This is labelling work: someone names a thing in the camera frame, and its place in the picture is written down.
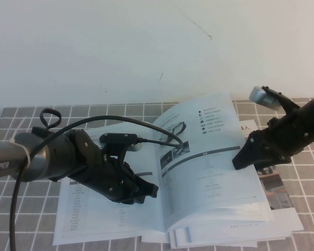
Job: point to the brochure with red title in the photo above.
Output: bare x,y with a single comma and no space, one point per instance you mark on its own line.
277,191

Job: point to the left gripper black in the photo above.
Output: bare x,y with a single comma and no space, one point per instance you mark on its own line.
104,180

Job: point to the grey checked tablecloth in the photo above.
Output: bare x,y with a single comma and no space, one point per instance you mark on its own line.
21,209

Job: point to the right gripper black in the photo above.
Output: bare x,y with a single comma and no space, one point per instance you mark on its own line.
285,141

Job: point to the black left camera bracket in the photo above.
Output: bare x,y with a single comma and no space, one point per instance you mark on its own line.
117,137

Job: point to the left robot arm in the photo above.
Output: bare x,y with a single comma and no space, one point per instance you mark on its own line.
5,157

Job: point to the white zip tie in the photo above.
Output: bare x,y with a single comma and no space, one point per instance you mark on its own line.
28,159

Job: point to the white product catalogue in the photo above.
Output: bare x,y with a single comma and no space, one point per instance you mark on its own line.
212,177

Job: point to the black right camera bracket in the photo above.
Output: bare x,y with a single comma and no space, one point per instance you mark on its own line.
287,104

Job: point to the black camera bracket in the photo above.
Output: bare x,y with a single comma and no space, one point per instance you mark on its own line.
117,137
287,104

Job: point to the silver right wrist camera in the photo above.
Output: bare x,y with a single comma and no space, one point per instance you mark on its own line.
259,95

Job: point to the white booklet with footer text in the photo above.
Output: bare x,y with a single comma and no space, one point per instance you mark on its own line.
285,222

